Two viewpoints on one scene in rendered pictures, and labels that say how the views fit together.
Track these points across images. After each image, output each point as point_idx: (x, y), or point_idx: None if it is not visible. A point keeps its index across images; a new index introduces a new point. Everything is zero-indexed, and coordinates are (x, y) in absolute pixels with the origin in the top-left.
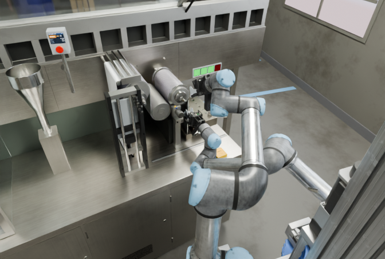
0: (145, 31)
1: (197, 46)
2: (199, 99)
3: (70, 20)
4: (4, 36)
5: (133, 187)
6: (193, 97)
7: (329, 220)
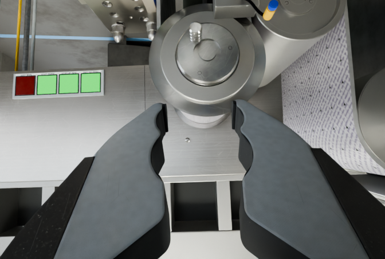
0: (231, 212)
1: (89, 156)
2: (86, 0)
3: None
4: None
5: None
6: (280, 137)
7: None
